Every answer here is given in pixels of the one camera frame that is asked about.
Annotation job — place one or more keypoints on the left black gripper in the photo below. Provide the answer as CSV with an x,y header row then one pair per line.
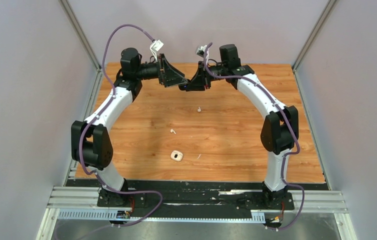
x,y
171,81

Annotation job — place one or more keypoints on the aluminium rail frame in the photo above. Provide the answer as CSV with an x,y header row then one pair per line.
x,y
188,205

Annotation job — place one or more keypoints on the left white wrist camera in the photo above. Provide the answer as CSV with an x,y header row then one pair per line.
x,y
155,47

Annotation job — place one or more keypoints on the white charging case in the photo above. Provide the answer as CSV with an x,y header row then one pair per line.
x,y
176,156

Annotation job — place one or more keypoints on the black charging case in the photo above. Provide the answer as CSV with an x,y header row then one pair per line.
x,y
182,87

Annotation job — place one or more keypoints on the corner aluminium post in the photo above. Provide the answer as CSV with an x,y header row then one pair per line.
x,y
325,14
69,12

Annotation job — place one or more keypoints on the left corner aluminium post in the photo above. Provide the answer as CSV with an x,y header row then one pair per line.
x,y
69,12

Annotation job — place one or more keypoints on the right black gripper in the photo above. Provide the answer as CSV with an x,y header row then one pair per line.
x,y
201,80

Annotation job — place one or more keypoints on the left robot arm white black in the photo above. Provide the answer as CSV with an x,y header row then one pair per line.
x,y
91,145

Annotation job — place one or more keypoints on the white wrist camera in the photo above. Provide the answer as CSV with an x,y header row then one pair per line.
x,y
202,51
155,47

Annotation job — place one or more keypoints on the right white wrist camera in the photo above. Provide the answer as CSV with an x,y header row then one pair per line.
x,y
202,51

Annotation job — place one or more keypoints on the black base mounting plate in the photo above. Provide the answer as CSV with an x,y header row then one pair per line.
x,y
134,187

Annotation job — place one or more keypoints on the right corner aluminium post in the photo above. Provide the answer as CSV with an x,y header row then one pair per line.
x,y
325,14

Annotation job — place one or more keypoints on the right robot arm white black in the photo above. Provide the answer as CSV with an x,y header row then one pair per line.
x,y
280,129

